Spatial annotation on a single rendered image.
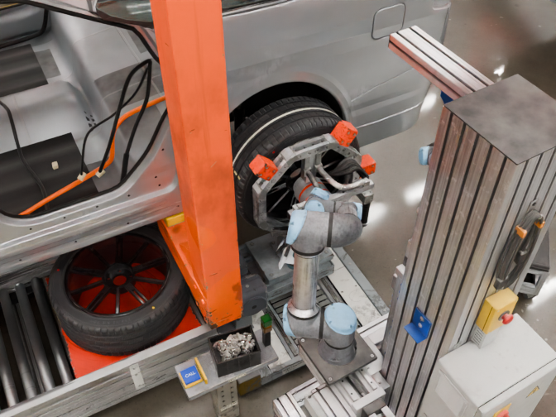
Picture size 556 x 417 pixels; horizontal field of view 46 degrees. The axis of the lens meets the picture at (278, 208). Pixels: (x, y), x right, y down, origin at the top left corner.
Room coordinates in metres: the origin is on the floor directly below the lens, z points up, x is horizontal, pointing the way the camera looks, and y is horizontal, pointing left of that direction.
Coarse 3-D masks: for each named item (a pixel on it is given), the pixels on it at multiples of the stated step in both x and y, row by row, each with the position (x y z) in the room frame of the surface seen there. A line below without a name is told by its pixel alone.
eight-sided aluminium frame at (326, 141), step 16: (304, 144) 2.14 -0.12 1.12; (320, 144) 2.14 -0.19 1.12; (336, 144) 2.16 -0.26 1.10; (288, 160) 2.05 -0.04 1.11; (352, 176) 2.22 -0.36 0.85; (256, 192) 2.00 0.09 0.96; (336, 192) 2.25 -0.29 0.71; (256, 208) 2.03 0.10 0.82; (272, 224) 2.02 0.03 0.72; (288, 224) 2.11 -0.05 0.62
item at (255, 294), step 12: (240, 252) 2.09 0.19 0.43; (240, 264) 2.01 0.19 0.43; (252, 276) 1.95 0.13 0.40; (252, 288) 1.88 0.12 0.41; (264, 288) 1.89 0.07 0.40; (252, 300) 1.83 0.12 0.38; (264, 300) 1.86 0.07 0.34; (252, 312) 1.83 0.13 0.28; (240, 324) 1.85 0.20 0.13; (252, 324) 1.88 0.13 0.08
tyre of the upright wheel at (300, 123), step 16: (304, 96) 2.44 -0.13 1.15; (256, 112) 2.32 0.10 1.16; (272, 112) 2.30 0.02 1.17; (288, 112) 2.29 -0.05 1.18; (304, 112) 2.30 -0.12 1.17; (320, 112) 2.34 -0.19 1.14; (240, 128) 2.27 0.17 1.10; (256, 128) 2.23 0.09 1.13; (272, 128) 2.20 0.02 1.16; (288, 128) 2.18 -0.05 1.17; (304, 128) 2.19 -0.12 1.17; (320, 128) 2.22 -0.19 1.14; (240, 144) 2.20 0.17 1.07; (256, 144) 2.15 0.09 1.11; (272, 144) 2.12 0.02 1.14; (288, 144) 2.15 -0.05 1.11; (352, 144) 2.31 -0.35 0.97; (240, 160) 2.13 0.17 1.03; (240, 176) 2.07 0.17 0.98; (256, 176) 2.08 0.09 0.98; (240, 192) 2.05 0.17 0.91; (240, 208) 2.04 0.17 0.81; (256, 224) 2.07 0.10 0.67
